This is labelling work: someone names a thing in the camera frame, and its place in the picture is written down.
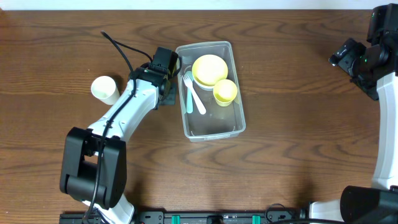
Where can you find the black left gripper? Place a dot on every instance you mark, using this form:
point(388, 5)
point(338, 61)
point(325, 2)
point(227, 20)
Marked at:
point(168, 97)

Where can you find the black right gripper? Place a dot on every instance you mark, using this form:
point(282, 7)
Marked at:
point(363, 85)

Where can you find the white plastic fork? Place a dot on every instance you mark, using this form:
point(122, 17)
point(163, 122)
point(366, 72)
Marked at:
point(189, 84)

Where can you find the mint green plastic spoon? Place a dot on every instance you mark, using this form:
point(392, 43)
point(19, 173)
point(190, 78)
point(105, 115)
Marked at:
point(189, 99)

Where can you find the white plastic bowl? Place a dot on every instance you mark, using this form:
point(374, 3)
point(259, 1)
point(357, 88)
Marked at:
point(203, 87)

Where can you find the yellow plastic bowl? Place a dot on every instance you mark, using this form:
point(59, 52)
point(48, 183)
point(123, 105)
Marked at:
point(209, 69)

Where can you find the yellow plastic cup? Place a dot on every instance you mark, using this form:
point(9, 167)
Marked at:
point(225, 91)

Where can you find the white plastic cup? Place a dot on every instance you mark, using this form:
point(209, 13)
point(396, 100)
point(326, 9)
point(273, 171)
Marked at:
point(105, 89)

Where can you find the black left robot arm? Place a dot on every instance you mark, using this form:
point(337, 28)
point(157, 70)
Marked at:
point(94, 160)

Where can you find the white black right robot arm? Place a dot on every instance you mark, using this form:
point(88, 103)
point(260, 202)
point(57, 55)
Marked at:
point(377, 204)

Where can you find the clear plastic container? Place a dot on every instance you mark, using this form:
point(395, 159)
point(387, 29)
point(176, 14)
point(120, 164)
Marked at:
point(218, 122)

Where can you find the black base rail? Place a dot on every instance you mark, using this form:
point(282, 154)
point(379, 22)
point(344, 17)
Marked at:
point(158, 217)

